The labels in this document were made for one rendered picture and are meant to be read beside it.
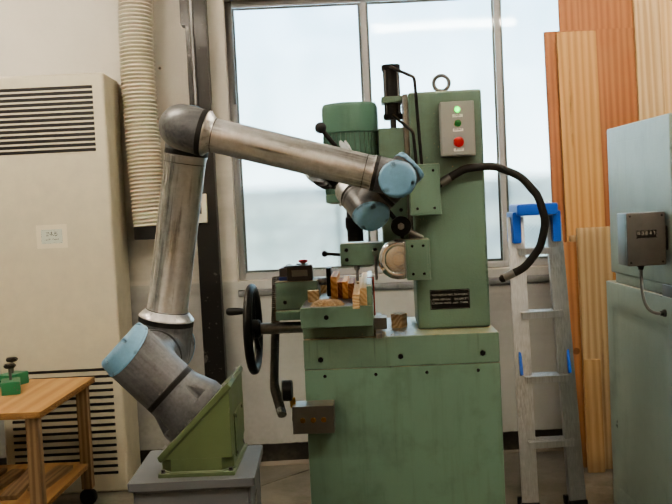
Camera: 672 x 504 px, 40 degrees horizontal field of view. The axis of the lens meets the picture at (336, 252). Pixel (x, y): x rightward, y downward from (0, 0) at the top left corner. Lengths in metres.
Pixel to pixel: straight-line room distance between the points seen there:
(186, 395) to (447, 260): 0.94
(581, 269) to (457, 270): 1.35
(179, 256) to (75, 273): 1.65
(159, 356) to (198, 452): 0.26
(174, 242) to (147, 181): 1.67
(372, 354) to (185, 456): 0.69
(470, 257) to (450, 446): 0.57
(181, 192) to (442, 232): 0.82
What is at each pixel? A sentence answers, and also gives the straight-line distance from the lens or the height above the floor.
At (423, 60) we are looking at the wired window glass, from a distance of 4.38.
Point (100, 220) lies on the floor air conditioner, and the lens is 4.05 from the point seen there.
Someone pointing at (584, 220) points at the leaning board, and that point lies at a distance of 4.23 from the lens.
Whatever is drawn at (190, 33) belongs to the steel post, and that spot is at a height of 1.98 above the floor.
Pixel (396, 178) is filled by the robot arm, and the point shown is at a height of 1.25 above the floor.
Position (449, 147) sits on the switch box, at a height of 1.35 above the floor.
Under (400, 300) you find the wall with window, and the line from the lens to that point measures 4.27.
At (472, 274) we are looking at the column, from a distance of 2.83.
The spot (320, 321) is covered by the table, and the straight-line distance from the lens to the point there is 2.67.
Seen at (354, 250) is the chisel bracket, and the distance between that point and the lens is 2.88.
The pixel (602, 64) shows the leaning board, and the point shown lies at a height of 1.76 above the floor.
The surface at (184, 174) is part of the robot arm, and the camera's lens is 2.45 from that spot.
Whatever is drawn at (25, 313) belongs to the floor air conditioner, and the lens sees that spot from 4.16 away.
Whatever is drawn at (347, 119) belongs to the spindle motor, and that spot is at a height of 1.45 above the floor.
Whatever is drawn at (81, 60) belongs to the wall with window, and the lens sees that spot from 4.42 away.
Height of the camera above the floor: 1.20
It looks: 3 degrees down
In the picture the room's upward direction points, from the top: 3 degrees counter-clockwise
